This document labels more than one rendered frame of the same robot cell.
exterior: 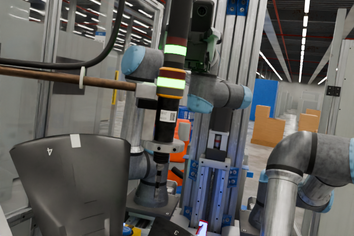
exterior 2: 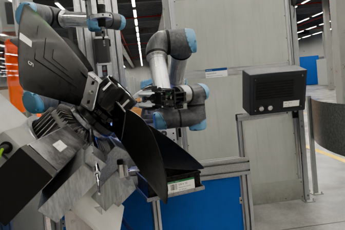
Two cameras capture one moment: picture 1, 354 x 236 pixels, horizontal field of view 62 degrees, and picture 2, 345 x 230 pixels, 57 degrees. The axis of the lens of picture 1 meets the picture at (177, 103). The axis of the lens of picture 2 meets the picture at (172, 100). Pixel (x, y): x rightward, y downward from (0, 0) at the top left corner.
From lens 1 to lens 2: 0.71 m
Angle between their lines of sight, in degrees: 27
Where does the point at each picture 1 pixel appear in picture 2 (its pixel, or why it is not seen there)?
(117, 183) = (76, 51)
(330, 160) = (177, 39)
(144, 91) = not seen: outside the picture
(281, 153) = (152, 43)
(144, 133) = (93, 10)
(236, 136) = (116, 66)
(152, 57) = (42, 8)
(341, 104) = not seen: hidden behind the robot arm
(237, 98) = (117, 19)
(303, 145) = (162, 36)
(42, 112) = not seen: outside the picture
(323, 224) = (189, 134)
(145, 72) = not seen: hidden behind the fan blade
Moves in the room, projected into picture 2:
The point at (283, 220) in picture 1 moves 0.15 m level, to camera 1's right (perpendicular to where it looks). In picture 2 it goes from (163, 74) to (192, 72)
